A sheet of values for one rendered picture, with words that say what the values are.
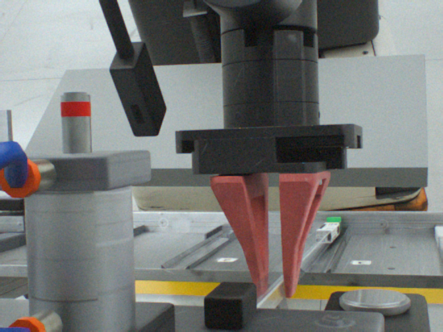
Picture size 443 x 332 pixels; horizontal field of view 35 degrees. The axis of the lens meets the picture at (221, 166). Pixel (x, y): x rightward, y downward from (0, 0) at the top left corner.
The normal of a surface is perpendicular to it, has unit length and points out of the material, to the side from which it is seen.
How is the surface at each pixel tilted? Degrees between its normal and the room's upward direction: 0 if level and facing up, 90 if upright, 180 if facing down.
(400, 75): 0
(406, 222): 47
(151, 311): 43
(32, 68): 0
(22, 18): 0
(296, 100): 58
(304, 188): 66
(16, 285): 90
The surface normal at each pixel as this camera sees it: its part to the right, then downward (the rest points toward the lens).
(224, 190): -0.24, 0.38
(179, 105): -0.19, -0.69
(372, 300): -0.03, -1.00
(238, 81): -0.68, 0.03
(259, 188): 0.96, -0.08
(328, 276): -0.25, 0.06
